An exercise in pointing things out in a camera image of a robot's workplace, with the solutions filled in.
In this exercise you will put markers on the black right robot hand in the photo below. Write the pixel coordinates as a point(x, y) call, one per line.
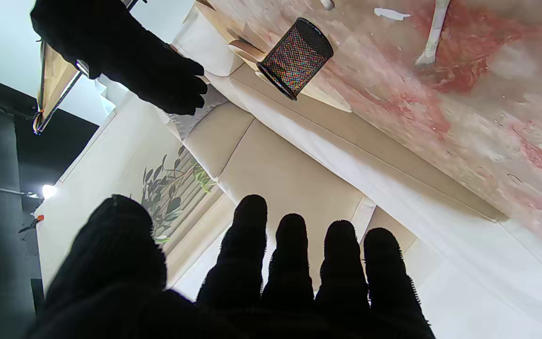
point(125, 47)

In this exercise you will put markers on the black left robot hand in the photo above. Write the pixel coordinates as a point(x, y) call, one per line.
point(120, 282)

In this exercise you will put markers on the black mesh brush holder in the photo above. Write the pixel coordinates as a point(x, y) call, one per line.
point(294, 59)

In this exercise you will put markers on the window print backdrop panel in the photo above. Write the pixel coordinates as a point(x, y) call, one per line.
point(54, 80)

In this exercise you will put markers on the beige curtain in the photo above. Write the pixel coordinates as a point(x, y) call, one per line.
point(195, 221)

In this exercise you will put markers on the grey sofa cushion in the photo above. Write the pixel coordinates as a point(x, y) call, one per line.
point(195, 120)

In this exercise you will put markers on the orange tipped black clamp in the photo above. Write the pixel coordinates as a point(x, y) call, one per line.
point(33, 223)

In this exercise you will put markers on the small-leaf green tree plant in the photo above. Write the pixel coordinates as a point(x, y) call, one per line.
point(167, 188)

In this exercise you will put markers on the bright studio lamp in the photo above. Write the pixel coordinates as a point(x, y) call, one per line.
point(49, 191)

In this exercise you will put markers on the beige sofa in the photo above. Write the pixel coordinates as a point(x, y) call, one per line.
point(290, 179)

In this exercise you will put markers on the wooden coffee table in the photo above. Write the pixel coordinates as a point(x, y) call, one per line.
point(327, 96)

